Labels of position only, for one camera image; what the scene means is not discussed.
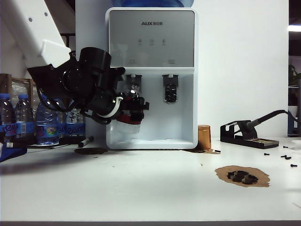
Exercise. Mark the black soldering iron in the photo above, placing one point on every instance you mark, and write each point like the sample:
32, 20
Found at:
265, 117

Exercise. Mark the copper cylindrical can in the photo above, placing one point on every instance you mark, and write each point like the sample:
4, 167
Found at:
204, 137

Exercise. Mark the white water dispenser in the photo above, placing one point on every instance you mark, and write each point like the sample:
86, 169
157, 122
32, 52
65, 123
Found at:
150, 35

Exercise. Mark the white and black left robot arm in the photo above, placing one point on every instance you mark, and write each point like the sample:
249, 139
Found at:
35, 30

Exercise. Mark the black soldering iron stand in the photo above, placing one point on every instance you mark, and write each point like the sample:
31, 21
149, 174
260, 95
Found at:
237, 139

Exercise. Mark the brown wooden board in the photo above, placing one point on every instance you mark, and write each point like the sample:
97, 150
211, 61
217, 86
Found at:
16, 86

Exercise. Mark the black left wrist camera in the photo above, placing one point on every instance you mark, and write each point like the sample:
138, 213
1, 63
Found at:
70, 80

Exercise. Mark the water bottle with red belts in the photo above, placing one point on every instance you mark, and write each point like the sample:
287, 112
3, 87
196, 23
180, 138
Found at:
128, 130

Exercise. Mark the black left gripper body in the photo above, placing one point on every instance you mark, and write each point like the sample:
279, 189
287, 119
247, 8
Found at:
104, 108

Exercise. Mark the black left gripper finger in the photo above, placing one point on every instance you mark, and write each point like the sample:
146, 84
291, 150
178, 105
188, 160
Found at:
138, 113
135, 100

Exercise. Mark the blue cloth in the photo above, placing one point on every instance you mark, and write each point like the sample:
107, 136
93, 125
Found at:
10, 154

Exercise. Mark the yellow cleaning sponge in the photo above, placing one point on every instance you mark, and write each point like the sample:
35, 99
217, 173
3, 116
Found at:
263, 141

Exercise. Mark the black dispenser tap paddle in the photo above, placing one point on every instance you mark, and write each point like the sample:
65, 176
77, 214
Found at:
170, 89
138, 78

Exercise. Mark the black marker pen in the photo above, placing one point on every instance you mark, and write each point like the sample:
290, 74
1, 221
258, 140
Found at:
85, 141

